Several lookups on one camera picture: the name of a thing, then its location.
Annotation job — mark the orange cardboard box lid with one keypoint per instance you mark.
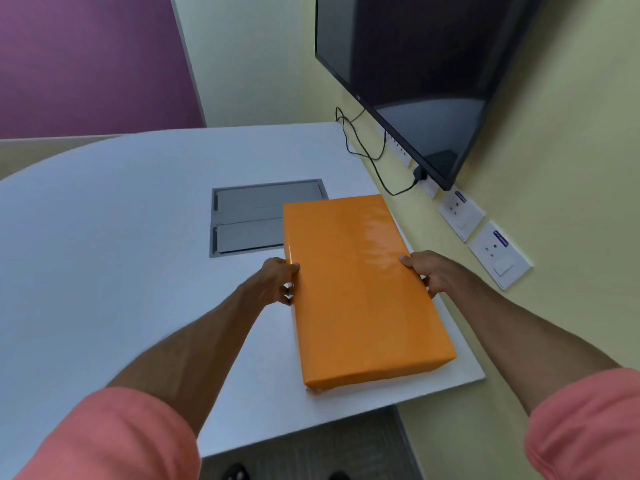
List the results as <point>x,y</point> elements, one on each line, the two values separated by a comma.
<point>360,284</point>

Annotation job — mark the black shoe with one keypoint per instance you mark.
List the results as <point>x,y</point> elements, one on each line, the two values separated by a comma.
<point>339,475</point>
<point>236,473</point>

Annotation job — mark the pink right sleeve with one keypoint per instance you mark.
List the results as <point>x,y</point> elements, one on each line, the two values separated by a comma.
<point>590,429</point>

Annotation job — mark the white table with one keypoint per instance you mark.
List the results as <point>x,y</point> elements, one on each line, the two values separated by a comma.
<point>125,219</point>

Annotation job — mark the person's right forearm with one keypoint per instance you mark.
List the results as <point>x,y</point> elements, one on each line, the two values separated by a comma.
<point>525,344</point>

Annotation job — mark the white socket strip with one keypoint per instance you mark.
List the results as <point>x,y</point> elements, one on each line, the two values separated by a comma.
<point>400,150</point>

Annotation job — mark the person's left hand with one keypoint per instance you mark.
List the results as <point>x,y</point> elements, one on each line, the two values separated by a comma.
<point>272,282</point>

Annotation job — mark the white wall socket blue label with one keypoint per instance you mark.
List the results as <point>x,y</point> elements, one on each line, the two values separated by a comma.
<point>460,214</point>
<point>500,259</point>

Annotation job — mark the person's left forearm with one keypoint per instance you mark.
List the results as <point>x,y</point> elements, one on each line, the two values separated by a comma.
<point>200,354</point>

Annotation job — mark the pink left sleeve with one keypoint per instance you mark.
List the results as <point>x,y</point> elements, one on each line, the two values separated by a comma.
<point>110,439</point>

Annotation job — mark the pink sleeve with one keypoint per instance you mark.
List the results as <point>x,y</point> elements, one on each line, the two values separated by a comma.
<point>590,429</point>
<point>110,439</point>

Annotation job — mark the person's right hand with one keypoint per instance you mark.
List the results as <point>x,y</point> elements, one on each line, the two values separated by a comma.
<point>437,272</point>

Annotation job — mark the small white wall socket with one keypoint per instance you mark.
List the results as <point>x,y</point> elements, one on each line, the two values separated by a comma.
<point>431,188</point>

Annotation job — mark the black power plug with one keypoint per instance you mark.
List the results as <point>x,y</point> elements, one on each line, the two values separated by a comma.
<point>420,174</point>

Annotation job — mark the black wall television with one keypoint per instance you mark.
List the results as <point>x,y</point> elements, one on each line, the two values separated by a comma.
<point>400,44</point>

